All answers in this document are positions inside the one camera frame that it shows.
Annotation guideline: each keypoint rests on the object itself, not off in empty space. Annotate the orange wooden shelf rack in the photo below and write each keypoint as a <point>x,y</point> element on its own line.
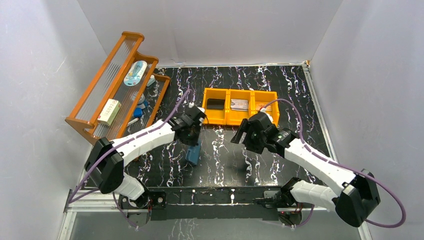
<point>108,83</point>

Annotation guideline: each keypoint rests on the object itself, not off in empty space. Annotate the light blue oval case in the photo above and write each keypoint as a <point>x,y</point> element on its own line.
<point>135,73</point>

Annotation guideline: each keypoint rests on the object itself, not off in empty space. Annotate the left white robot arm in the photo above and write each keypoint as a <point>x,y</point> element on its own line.
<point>108,158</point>

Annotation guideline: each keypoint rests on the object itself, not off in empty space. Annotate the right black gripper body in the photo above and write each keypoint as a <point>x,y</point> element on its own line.
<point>247,136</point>

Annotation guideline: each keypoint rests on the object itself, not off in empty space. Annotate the small grey blue item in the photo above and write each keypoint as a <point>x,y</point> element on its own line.
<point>151,81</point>

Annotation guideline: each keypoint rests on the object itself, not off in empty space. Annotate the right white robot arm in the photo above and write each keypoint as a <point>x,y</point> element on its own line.
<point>351,195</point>

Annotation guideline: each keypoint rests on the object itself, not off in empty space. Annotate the white pen on shelf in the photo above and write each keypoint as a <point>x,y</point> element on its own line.
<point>133,121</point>

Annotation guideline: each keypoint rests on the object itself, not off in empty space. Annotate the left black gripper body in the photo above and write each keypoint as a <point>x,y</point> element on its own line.
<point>191,138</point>

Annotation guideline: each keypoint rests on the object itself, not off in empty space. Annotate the white red small box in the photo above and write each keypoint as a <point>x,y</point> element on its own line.
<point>109,112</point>

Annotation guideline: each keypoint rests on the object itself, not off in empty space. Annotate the yellow three-compartment bin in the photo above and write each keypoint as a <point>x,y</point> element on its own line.
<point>233,117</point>

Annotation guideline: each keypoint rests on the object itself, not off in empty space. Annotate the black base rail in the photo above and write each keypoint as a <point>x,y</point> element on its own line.
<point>243,202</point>

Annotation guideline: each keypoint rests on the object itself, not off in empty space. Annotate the blue card holder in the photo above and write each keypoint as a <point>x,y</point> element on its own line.
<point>194,160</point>

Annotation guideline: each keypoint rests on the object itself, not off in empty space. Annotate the silver cards in bin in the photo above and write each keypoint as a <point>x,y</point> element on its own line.
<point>239,104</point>

